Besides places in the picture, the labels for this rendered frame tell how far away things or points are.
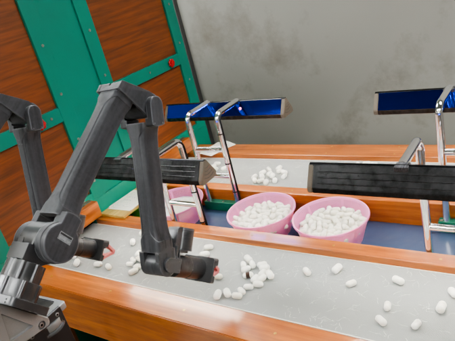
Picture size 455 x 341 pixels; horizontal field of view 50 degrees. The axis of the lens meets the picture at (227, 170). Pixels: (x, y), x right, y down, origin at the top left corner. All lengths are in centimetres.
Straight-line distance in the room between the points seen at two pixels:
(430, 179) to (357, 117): 192
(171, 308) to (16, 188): 83
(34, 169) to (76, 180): 47
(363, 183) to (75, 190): 68
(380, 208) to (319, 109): 144
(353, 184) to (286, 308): 40
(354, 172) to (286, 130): 207
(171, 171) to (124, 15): 105
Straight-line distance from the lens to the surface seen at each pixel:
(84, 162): 104
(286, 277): 153
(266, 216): 186
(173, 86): 260
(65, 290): 181
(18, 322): 99
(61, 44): 216
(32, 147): 148
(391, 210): 181
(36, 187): 149
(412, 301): 139
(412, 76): 294
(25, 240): 101
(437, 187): 120
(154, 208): 117
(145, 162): 115
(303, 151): 230
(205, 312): 144
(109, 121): 108
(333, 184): 127
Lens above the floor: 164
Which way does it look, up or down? 23 degrees down
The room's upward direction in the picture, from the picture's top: 15 degrees counter-clockwise
